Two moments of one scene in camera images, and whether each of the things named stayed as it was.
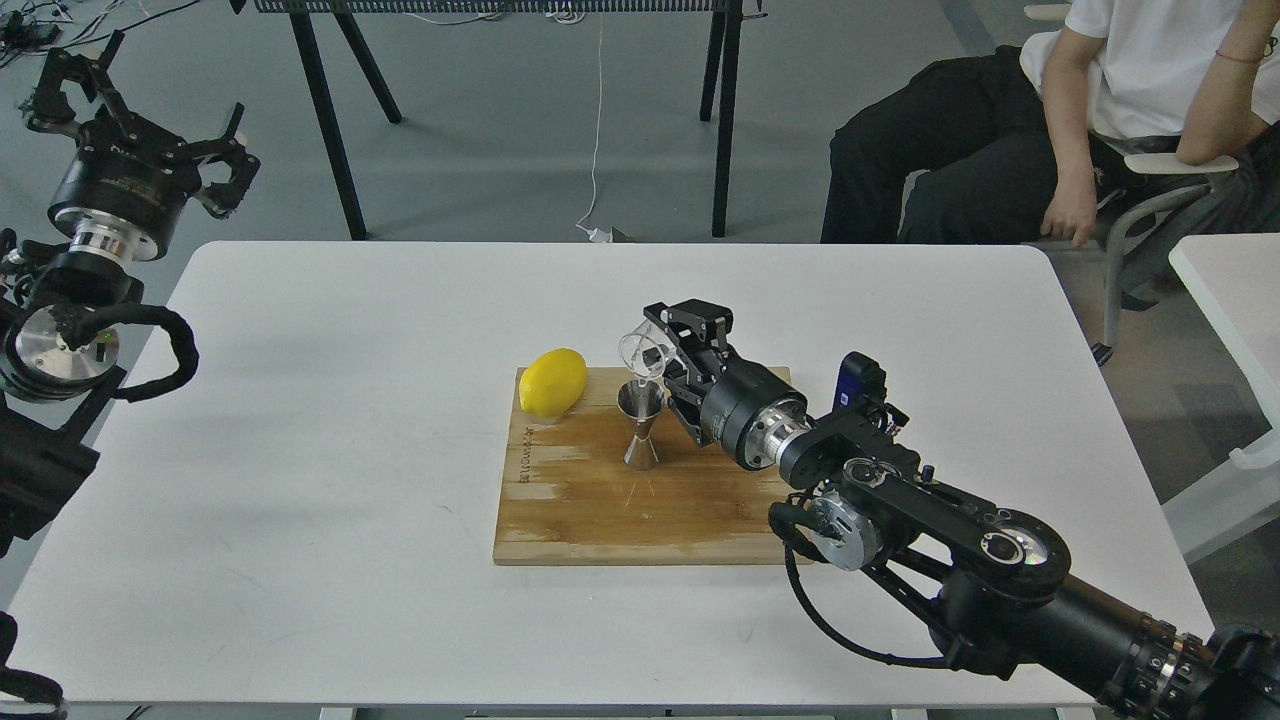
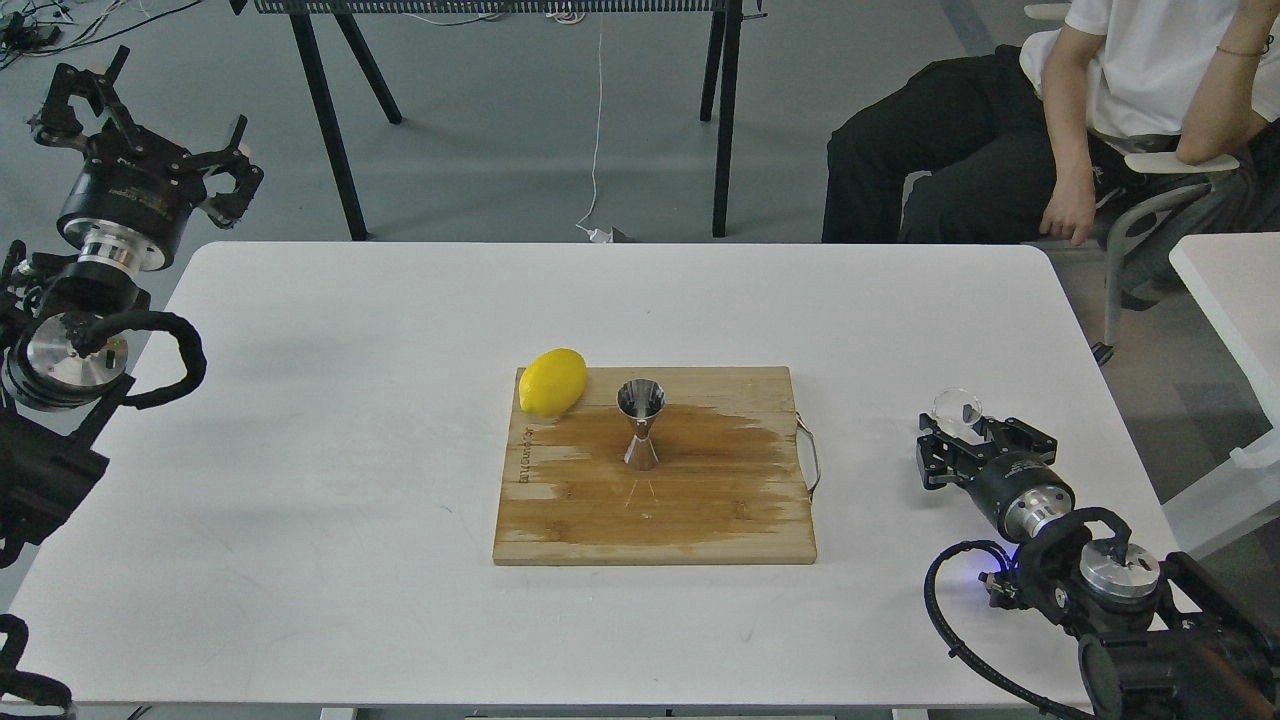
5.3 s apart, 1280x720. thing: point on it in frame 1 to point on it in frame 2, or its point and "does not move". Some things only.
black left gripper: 128,185 does not move
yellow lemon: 553,382 does not move
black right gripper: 748,410 to 1016,491
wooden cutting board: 571,497 does not move
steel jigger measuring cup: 641,400 does not move
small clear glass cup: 642,357 to 948,407
